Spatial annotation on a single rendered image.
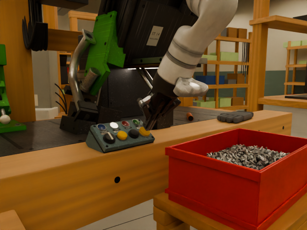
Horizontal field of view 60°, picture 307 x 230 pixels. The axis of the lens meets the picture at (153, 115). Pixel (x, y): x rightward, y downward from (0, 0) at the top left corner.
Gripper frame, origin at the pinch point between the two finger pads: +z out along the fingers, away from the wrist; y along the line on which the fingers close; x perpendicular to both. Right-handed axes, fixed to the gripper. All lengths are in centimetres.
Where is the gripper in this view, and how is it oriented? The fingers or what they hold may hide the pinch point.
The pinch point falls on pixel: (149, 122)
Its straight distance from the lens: 66.7
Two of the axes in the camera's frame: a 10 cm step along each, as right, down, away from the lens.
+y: -7.5, 1.0, -6.5
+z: -3.8, 7.5, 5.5
